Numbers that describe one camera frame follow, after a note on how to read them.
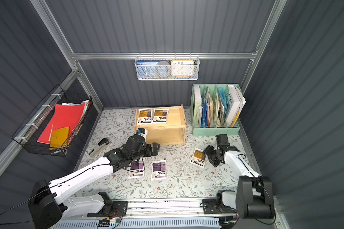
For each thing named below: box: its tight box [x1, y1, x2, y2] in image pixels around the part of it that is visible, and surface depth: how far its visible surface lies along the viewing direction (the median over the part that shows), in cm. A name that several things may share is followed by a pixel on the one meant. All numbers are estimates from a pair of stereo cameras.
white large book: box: [225, 84, 247, 128], surface depth 95 cm
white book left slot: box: [192, 85, 203, 128], surface depth 95 cm
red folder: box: [37, 103, 86, 145], surface depth 74 cm
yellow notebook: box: [49, 126, 70, 151], surface depth 69 cm
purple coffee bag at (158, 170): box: [150, 159, 167, 181], surface depth 87 cm
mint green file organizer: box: [190, 83, 241, 136], surface depth 101 cm
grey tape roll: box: [155, 60, 172, 79], surface depth 88 cm
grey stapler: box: [88, 137, 112, 158], surface depth 96 cm
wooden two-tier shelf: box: [133, 104, 187, 146], surface depth 89 cm
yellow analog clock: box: [171, 59, 195, 78], surface depth 90 cm
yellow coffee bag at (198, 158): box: [189, 147, 207, 168], surface depth 93 cm
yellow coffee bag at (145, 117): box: [136, 108, 153, 125], surface depth 86 cm
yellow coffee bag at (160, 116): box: [152, 108, 170, 125], surface depth 88 cm
